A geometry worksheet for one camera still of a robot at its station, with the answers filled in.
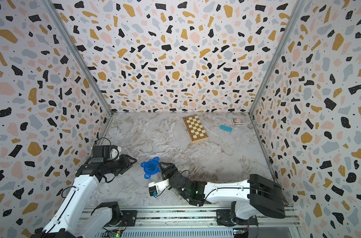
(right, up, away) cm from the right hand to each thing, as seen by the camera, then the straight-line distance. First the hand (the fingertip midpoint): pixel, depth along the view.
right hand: (164, 164), depth 73 cm
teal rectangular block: (+40, +18, +40) cm, 60 cm away
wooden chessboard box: (+16, +17, +36) cm, 43 cm away
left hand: (-16, 0, +6) cm, 17 cm away
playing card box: (+51, +23, +43) cm, 70 cm away
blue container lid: (-8, -3, +5) cm, 10 cm away
